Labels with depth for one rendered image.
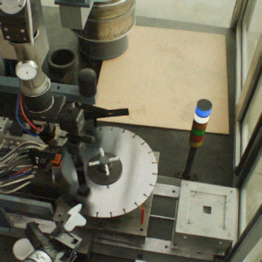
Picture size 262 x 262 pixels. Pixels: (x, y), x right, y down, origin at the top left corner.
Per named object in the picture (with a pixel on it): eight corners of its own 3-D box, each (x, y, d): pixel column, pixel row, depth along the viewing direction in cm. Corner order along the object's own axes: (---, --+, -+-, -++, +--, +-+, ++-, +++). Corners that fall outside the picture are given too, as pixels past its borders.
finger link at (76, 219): (94, 211, 119) (77, 238, 115) (77, 202, 121) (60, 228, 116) (93, 208, 117) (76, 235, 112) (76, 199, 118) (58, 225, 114)
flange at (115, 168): (97, 190, 123) (97, 186, 121) (80, 163, 129) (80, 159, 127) (129, 173, 127) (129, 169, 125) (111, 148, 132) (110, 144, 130)
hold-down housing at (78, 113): (88, 146, 118) (83, 101, 101) (82, 160, 115) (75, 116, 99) (71, 141, 119) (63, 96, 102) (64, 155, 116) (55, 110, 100)
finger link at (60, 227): (73, 219, 118) (57, 244, 114) (68, 216, 119) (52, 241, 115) (71, 213, 114) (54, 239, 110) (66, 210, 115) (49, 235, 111)
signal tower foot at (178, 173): (198, 173, 151) (199, 169, 149) (197, 181, 149) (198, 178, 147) (175, 169, 151) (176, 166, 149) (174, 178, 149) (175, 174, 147)
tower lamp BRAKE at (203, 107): (210, 106, 120) (212, 100, 118) (210, 118, 118) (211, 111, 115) (196, 104, 121) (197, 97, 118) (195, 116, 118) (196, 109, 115)
